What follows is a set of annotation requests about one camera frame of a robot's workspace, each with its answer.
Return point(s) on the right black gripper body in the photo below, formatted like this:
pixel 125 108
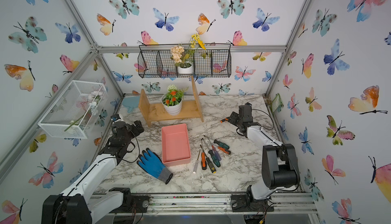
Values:
pixel 235 119

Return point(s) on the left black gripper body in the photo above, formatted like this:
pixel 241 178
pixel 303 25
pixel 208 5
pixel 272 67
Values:
pixel 132 132

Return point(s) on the small orange black screwdriver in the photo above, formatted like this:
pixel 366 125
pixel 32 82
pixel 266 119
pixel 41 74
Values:
pixel 222 121

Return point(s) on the large green black screwdriver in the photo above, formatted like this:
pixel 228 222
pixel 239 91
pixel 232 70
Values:
pixel 221 144

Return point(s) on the orange grey screwdriver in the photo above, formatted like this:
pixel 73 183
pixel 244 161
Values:
pixel 223 149

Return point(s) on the purple clear screwdriver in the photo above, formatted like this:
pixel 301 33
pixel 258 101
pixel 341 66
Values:
pixel 214 149

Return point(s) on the pink plastic storage box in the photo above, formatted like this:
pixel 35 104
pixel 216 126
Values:
pixel 175 145

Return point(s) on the orange handled screwdriver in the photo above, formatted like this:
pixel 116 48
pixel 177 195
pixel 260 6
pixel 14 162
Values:
pixel 203 157

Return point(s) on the black yellow screwdriver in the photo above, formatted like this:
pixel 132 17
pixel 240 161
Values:
pixel 209 162

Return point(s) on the white handled screwdriver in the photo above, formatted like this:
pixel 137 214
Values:
pixel 195 168

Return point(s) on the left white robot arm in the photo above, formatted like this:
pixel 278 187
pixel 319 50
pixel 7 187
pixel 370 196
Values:
pixel 74 205

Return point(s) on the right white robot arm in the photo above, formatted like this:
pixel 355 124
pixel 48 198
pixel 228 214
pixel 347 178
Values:
pixel 279 168

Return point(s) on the wooden desktop shelf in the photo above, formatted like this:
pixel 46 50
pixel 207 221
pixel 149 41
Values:
pixel 186 109

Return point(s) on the light blue butterfly mat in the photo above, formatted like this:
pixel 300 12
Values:
pixel 130 103

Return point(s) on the artificial white flower stem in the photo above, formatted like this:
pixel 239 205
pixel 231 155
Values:
pixel 89 108

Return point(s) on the white pot orange flowers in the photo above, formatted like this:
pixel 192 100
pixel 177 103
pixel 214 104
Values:
pixel 172 100

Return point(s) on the white pot cream flowers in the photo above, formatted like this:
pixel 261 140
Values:
pixel 182 59

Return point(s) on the yellow artificial flower sprig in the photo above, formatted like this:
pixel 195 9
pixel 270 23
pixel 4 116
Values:
pixel 195 43

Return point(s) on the green framed wall card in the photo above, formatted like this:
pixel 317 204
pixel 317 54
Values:
pixel 277 104

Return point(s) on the white mesh wall basket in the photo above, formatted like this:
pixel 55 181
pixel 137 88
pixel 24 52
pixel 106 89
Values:
pixel 65 109

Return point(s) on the black wire wall basket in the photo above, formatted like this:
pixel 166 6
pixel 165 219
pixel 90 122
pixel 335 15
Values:
pixel 155 61

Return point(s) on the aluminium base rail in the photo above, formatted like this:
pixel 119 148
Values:
pixel 222 203

